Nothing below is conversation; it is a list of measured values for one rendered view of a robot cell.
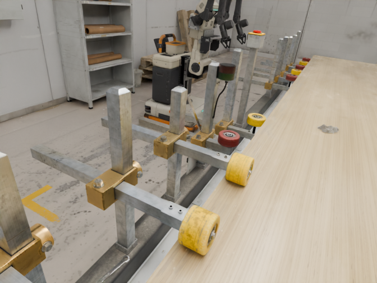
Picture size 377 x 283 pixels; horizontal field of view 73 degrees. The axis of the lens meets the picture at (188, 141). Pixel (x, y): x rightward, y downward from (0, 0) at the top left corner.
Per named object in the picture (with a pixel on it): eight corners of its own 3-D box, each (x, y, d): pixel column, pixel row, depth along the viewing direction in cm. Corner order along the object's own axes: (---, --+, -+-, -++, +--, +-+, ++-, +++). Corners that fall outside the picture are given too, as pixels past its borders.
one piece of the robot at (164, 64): (150, 110, 304) (150, 35, 264) (174, 98, 347) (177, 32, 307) (174, 117, 291) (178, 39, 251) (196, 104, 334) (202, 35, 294)
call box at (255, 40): (245, 48, 131) (248, 32, 127) (249, 47, 136) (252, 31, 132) (258, 50, 128) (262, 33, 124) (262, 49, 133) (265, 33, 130)
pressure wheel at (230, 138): (211, 160, 99) (215, 134, 94) (219, 151, 106) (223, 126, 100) (230, 167, 96) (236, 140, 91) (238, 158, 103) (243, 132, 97)
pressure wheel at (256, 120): (249, 142, 115) (254, 119, 109) (240, 135, 121) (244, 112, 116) (264, 141, 117) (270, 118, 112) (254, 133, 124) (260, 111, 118)
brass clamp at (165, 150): (151, 154, 77) (151, 138, 74) (174, 137, 87) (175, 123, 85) (169, 160, 74) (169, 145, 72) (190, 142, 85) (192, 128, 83)
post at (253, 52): (234, 126, 152) (248, 47, 131) (237, 123, 156) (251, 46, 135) (241, 128, 150) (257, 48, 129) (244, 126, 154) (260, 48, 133)
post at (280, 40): (264, 99, 212) (278, 37, 189) (265, 98, 215) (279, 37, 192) (268, 100, 211) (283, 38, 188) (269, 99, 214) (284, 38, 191)
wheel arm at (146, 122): (138, 126, 114) (138, 118, 112) (143, 124, 117) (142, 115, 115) (229, 156, 98) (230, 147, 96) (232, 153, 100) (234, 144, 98)
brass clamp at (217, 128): (212, 133, 123) (214, 124, 120) (223, 124, 133) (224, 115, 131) (224, 137, 120) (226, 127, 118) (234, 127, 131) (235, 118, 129)
